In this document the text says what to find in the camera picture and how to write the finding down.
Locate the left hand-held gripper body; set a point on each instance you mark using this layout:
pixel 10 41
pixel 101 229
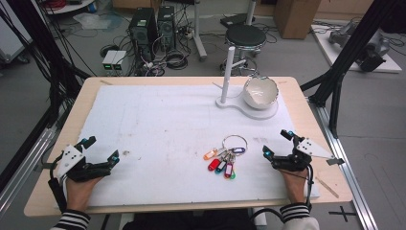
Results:
pixel 72 159

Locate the person's left hand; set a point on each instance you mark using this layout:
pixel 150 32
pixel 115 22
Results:
pixel 79 193

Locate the brown cardboard box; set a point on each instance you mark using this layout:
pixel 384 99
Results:
pixel 295 17

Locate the thin wooden stick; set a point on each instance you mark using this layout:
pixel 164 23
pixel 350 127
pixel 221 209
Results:
pixel 327 187

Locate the person's right hand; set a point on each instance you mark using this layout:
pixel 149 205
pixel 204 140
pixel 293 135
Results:
pixel 295 187

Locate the white platform board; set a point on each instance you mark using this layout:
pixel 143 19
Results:
pixel 351 51

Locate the person's dark lap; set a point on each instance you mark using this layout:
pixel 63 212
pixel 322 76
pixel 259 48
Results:
pixel 191 221

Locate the black computer tower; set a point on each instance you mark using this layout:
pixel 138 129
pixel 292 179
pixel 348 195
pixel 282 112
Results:
pixel 142 30
pixel 166 27

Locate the flat black device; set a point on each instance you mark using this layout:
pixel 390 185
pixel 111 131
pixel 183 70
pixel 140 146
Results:
pixel 236 19

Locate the black metal frame stand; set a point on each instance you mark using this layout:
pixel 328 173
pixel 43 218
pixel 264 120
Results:
pixel 348 54
pixel 41 48

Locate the grey machine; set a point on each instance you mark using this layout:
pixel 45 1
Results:
pixel 364 41

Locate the aluminium rail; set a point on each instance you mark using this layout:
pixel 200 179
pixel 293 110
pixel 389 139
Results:
pixel 346 172
pixel 25 166

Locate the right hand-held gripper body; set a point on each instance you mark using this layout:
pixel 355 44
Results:
pixel 303 155

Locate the white foam board mat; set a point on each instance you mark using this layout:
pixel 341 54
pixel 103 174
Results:
pixel 159 134

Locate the white eggshell-shaped bowl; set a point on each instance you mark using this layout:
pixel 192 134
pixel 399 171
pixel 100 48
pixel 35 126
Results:
pixel 260 92

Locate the white stand with pole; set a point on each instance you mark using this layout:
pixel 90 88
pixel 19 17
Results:
pixel 252 111

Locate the black round stool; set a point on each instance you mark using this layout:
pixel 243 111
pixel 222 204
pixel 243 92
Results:
pixel 245 35

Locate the white box with green display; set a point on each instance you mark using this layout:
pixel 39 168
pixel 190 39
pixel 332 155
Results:
pixel 118 60
pixel 109 60

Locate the clear plastic bag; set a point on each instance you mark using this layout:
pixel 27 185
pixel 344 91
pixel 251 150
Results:
pixel 95 20

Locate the white table leg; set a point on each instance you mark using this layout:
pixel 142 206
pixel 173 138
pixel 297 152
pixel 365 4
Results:
pixel 198 30

